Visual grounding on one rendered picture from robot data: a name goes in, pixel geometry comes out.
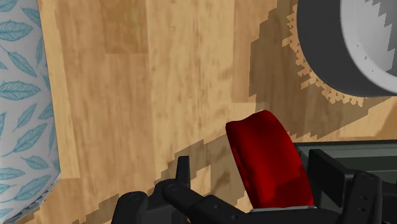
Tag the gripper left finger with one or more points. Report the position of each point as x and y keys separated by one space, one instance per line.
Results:
x=181 y=192

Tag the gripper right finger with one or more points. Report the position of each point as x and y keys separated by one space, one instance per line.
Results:
x=361 y=198

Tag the dark grey-green box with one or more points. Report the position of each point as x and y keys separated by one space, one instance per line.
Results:
x=350 y=153

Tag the red rounded object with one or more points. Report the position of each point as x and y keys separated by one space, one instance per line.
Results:
x=266 y=161

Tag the white teal leaf-patterned sofa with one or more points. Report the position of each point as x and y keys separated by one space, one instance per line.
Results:
x=18 y=108

